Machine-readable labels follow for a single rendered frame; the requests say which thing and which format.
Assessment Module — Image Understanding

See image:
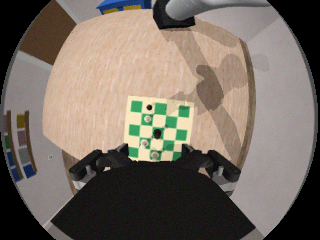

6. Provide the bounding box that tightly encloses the green and cream chessboard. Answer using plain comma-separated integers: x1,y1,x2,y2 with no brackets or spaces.
124,96,194,162

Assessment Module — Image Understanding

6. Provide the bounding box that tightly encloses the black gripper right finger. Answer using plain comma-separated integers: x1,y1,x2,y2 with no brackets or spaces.
164,143,241,197

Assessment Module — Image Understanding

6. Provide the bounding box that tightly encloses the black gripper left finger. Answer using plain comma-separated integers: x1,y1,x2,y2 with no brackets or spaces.
69,143,142,192

